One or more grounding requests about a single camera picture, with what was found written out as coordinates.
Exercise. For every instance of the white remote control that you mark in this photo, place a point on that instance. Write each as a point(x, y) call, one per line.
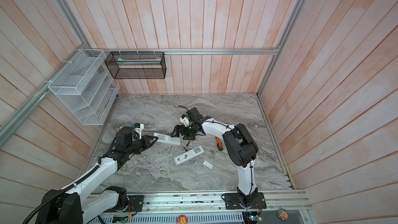
point(188, 155)
point(162, 138)

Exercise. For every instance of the white wire mesh shelf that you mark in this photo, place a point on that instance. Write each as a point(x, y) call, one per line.
point(88, 93)

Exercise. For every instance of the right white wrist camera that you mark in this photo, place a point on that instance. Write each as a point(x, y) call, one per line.
point(185, 120)

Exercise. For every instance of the white battery cover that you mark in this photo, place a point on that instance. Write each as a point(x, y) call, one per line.
point(208, 165)

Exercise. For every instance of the black wire mesh basket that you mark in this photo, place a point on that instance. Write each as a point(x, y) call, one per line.
point(136, 64)

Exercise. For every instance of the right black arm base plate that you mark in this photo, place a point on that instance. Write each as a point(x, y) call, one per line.
point(256, 200)

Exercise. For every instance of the orange handled screwdriver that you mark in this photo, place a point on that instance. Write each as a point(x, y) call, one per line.
point(219, 144)

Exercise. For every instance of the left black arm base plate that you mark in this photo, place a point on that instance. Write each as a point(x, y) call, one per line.
point(134, 204)

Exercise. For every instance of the red round sticker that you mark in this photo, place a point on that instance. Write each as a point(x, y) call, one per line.
point(182, 219)

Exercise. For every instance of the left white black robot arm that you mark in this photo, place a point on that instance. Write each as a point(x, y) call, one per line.
point(72, 204)

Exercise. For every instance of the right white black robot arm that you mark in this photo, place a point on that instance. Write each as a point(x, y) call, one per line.
point(240, 145)

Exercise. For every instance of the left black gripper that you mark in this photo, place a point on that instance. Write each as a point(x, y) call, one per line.
point(146, 139)

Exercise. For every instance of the round badge sticker on right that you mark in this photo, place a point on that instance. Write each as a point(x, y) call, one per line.
point(283, 214)

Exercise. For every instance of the horizontal aluminium wall rail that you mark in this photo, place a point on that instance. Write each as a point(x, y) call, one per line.
point(202, 51)

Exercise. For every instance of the aluminium front rail frame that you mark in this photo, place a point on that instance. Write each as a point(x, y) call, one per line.
point(207, 207)

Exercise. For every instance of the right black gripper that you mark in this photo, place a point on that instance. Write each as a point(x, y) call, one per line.
point(184, 133)

